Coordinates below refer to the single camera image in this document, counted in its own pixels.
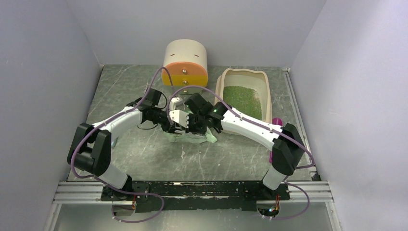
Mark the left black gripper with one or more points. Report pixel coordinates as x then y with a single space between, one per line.
169 128

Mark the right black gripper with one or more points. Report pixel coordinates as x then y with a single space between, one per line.
191 129

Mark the green litter bag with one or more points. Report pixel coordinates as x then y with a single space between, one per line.
181 134

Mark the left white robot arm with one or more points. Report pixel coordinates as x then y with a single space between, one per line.
90 150

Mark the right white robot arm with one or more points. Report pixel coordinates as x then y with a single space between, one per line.
284 142

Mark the beige litter box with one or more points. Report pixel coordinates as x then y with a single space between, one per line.
248 91

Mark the beige orange drawer cabinet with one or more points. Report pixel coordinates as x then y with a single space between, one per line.
186 60

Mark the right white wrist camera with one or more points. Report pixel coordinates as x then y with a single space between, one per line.
181 118

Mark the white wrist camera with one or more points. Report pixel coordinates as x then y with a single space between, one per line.
181 118
175 102

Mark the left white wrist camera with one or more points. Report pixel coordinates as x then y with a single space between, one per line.
175 102

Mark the black mounting rail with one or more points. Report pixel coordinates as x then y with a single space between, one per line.
194 195

